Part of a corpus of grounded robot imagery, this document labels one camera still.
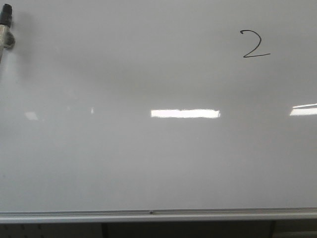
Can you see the black whiteboard marker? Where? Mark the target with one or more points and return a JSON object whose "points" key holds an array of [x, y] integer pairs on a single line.
{"points": [[7, 39]]}

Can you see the white whiteboard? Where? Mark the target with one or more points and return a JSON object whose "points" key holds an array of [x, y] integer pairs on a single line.
{"points": [[159, 110]]}

